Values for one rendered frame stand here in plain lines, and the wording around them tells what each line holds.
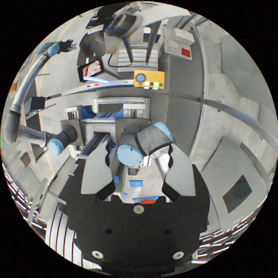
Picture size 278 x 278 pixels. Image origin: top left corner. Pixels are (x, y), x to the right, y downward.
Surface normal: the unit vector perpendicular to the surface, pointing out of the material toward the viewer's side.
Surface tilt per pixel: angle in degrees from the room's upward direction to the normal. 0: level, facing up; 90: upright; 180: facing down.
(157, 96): 0
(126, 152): 7
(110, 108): 0
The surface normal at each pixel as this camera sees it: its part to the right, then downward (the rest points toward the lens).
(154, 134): -0.40, -0.28
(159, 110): 0.00, 0.48
